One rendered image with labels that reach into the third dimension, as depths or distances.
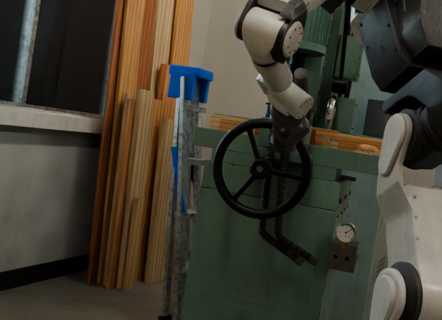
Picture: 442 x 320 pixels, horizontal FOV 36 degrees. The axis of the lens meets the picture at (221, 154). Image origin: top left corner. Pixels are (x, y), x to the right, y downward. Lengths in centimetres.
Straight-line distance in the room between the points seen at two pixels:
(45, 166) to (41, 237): 36
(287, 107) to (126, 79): 211
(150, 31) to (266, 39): 255
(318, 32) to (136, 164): 161
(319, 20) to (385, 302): 110
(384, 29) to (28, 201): 223
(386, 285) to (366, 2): 65
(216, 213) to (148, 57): 190
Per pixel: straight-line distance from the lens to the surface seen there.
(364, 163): 211
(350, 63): 247
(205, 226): 220
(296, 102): 163
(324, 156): 212
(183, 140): 307
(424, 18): 152
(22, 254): 347
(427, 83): 150
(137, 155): 358
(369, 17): 166
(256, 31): 144
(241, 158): 216
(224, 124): 234
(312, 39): 225
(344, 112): 244
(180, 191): 305
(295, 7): 144
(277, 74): 152
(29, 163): 337
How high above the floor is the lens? 91
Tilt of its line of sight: 2 degrees down
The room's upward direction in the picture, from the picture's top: 9 degrees clockwise
